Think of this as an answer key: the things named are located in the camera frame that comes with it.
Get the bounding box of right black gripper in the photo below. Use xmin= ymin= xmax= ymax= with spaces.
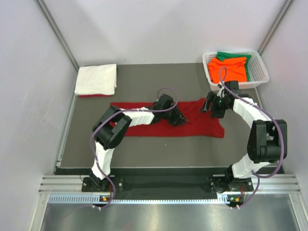
xmin=199 ymin=91 xmax=230 ymax=118

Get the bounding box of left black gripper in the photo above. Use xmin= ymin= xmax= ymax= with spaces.
xmin=161 ymin=103 xmax=187 ymax=126

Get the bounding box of dark red t shirt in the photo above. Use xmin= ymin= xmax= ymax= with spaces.
xmin=109 ymin=97 xmax=225 ymax=139

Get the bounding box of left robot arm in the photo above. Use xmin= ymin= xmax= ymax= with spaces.
xmin=82 ymin=94 xmax=188 ymax=192

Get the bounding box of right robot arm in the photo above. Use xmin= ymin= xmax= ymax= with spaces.
xmin=200 ymin=81 xmax=287 ymax=193

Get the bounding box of orange t shirt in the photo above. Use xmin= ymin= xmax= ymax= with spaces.
xmin=207 ymin=57 xmax=247 ymax=84

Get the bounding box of green t shirt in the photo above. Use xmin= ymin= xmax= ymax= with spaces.
xmin=216 ymin=51 xmax=251 ymax=82

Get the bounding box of white plastic basket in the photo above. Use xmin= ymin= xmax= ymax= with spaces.
xmin=202 ymin=50 xmax=270 ymax=90

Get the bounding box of folded white t shirt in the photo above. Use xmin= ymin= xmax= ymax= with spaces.
xmin=74 ymin=64 xmax=117 ymax=96

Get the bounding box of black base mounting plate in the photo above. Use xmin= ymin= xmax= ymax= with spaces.
xmin=81 ymin=167 xmax=254 ymax=199

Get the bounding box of folded red t shirt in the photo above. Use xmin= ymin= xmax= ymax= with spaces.
xmin=79 ymin=94 xmax=112 ymax=98

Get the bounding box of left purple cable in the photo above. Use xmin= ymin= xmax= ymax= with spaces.
xmin=89 ymin=87 xmax=179 ymax=210

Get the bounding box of aluminium frame rail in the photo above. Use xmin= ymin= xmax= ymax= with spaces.
xmin=39 ymin=174 xmax=301 ymax=194

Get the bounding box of grey slotted cable duct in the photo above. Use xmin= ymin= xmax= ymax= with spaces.
xmin=48 ymin=194 xmax=240 ymax=205

